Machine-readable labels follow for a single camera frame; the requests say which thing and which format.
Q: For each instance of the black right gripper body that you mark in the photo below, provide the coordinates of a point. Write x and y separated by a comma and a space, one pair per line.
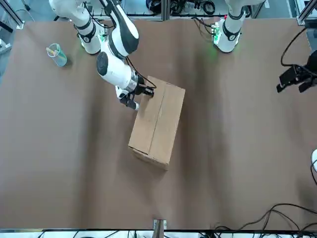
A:
140, 87

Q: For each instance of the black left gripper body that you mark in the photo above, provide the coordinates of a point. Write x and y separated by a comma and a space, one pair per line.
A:
312, 62

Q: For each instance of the brown cardboard box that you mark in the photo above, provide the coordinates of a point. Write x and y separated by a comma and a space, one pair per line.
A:
158, 124

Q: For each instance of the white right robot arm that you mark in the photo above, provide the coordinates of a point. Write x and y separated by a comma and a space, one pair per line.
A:
111, 72

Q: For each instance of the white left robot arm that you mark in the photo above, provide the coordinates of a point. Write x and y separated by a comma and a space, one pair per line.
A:
230, 37

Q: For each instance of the aluminium corner profile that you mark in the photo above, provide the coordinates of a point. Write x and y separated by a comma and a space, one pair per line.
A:
15, 17
305, 15

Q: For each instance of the white desk lamp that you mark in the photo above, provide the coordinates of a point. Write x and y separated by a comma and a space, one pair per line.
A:
315, 158

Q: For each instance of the clear plastic cup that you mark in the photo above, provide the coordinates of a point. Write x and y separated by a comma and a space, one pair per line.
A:
58, 58

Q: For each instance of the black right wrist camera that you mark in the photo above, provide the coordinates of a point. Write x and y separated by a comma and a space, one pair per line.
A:
149, 91

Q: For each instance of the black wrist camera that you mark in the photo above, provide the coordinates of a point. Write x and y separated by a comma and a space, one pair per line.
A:
288, 77
149, 91

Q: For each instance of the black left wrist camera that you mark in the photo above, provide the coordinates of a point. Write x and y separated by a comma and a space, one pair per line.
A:
288, 77

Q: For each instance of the aluminium frame upright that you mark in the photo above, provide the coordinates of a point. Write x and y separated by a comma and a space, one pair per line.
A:
165, 10

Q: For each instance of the aluminium frame post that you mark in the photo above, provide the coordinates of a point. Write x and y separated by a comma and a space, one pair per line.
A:
158, 229

